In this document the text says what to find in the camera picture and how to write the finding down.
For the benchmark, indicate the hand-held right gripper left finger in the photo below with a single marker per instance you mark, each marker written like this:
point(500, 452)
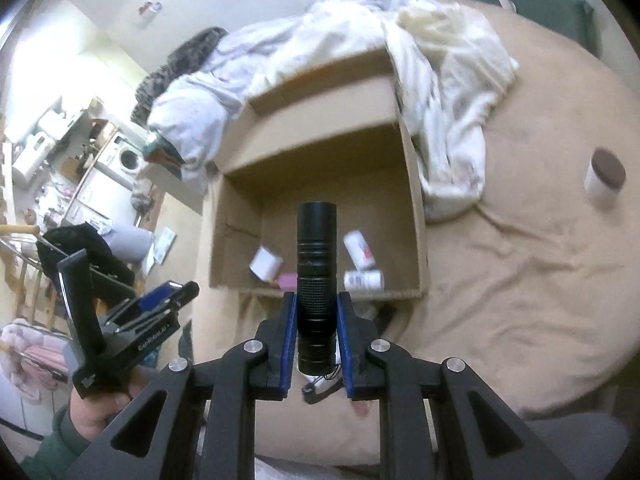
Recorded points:
point(286, 350)

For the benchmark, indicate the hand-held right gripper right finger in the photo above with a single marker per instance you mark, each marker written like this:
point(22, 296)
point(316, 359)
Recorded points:
point(345, 350)

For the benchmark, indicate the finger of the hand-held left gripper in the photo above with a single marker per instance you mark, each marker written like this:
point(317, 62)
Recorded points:
point(155, 299)
point(182, 294)

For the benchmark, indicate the small pink box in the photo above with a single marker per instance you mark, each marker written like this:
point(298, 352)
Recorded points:
point(288, 280)

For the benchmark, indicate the black flashlight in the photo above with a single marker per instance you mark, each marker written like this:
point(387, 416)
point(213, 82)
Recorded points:
point(316, 285)

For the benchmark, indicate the small white printed bottle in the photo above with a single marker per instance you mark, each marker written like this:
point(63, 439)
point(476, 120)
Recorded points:
point(365, 280)

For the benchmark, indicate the white square case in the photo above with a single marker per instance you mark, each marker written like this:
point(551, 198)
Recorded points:
point(265, 262)

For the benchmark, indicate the white bottle with red label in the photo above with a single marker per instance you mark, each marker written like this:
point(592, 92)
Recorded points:
point(359, 250)

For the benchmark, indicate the cardboard box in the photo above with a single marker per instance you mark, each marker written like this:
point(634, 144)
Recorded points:
point(325, 170)

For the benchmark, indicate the person's left forearm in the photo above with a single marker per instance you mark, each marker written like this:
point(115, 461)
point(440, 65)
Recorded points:
point(50, 450)

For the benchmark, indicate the person's left hand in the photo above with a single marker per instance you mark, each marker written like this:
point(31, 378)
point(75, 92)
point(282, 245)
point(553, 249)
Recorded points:
point(100, 410)

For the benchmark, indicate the white book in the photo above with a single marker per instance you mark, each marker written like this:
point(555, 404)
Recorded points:
point(164, 245)

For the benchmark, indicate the white bag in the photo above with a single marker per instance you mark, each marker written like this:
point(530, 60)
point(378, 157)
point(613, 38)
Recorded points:
point(130, 242)

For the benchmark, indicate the pink fluffy garment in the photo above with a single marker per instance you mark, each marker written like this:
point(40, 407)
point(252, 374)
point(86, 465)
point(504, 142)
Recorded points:
point(30, 360)

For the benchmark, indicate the black garment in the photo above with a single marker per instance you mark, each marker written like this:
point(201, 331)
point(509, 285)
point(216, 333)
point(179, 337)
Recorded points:
point(75, 245)

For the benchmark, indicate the grey bundle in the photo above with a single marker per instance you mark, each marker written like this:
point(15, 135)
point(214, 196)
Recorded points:
point(142, 195)

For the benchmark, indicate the wooden nightstand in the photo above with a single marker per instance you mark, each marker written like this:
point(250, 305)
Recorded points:
point(170, 185)

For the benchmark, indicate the white kitchen counter cabinet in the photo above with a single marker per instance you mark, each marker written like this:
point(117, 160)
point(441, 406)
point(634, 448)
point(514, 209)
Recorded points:
point(100, 195)

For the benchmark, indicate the wooden drying rack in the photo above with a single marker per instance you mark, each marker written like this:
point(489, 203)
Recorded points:
point(20, 230)

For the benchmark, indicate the white washing machine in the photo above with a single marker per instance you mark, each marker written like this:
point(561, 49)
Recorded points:
point(125, 160)

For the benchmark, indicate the teal cloth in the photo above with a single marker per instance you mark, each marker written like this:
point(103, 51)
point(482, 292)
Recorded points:
point(162, 152)

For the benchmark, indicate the white water heater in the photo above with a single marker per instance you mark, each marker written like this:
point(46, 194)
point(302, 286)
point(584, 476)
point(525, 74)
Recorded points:
point(32, 155)

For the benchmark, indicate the dark patterned blanket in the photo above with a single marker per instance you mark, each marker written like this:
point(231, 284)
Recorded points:
point(170, 70)

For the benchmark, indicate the white printed duvet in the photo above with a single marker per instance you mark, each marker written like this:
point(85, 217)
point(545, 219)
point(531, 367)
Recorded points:
point(450, 110)

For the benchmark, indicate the white jar with brown lid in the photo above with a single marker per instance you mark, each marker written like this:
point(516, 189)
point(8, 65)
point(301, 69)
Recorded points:
point(602, 185)

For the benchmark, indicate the white charger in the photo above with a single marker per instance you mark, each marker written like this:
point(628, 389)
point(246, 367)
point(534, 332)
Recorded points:
point(506, 2)

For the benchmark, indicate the teal headboard cushion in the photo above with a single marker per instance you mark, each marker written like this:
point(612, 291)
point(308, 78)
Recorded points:
point(550, 5)

